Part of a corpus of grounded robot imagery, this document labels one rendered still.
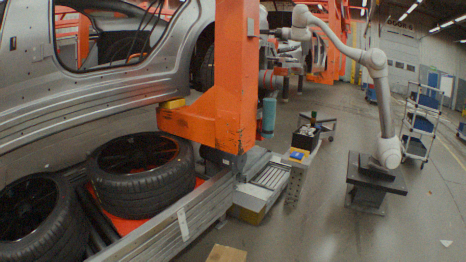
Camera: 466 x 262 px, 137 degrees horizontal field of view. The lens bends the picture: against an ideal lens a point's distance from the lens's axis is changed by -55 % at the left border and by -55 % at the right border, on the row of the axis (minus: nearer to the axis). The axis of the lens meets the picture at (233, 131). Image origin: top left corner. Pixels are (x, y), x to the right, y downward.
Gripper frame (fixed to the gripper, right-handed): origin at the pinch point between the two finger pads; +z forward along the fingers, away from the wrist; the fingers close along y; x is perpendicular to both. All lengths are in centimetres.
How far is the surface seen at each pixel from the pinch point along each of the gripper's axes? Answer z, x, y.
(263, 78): -8.3, -33.4, -12.4
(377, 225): -102, -119, -59
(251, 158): -4, -97, -6
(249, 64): -2, -24, -54
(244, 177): 1, -105, -21
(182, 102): 43, -50, -27
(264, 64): -8.9, -24.3, -7.3
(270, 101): -14, -46, -24
